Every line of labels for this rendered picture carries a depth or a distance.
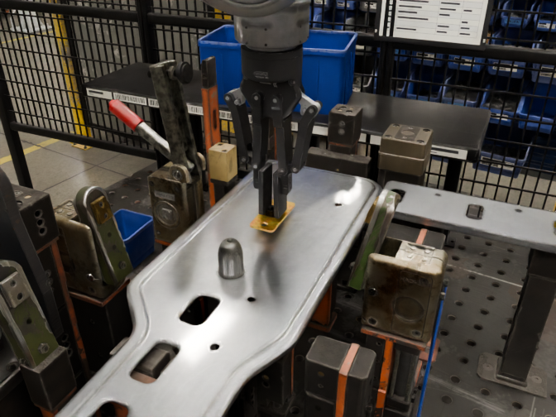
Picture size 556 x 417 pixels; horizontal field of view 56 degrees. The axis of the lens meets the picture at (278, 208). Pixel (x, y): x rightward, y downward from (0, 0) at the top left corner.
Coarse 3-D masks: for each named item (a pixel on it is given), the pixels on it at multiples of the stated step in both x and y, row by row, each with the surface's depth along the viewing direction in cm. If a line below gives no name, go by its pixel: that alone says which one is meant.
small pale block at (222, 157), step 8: (216, 144) 85; (224, 144) 85; (208, 152) 83; (216, 152) 83; (224, 152) 82; (232, 152) 84; (216, 160) 84; (224, 160) 83; (232, 160) 85; (216, 168) 84; (224, 168) 84; (232, 168) 85; (216, 176) 85; (224, 176) 84; (232, 176) 86; (216, 184) 86; (224, 184) 85; (232, 184) 87; (216, 192) 87; (224, 192) 87; (216, 200) 88
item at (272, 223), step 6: (288, 204) 78; (294, 204) 78; (270, 210) 75; (288, 210) 77; (258, 216) 75; (264, 216) 75; (270, 216) 75; (282, 216) 75; (252, 222) 74; (258, 222) 74; (264, 222) 74; (270, 222) 74; (276, 222) 74; (258, 228) 73; (264, 228) 72; (270, 228) 72
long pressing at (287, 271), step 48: (240, 192) 85; (336, 192) 85; (192, 240) 73; (240, 240) 73; (288, 240) 73; (336, 240) 73; (144, 288) 64; (192, 288) 64; (240, 288) 64; (288, 288) 64; (144, 336) 57; (192, 336) 57; (240, 336) 57; (288, 336) 57; (96, 384) 51; (144, 384) 51; (192, 384) 51; (240, 384) 52
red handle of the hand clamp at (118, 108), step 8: (112, 104) 78; (120, 104) 78; (112, 112) 78; (120, 112) 78; (128, 112) 78; (128, 120) 78; (136, 120) 78; (136, 128) 78; (144, 128) 78; (144, 136) 78; (152, 136) 78; (160, 136) 79; (152, 144) 78; (160, 144) 78; (168, 152) 78; (192, 168) 78
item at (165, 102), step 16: (160, 64) 71; (176, 64) 72; (160, 80) 71; (176, 80) 73; (160, 96) 72; (176, 96) 74; (176, 112) 75; (176, 128) 74; (176, 144) 75; (192, 144) 77; (176, 160) 76; (192, 160) 79
